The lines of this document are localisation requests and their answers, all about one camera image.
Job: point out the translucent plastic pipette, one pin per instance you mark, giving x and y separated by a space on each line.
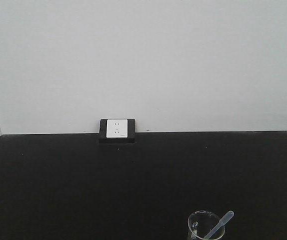
222 222

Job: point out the black socket housing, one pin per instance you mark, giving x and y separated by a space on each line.
131 138

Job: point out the clear glass beaker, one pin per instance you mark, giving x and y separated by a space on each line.
200 223

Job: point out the white wall power socket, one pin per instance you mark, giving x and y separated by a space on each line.
116 128

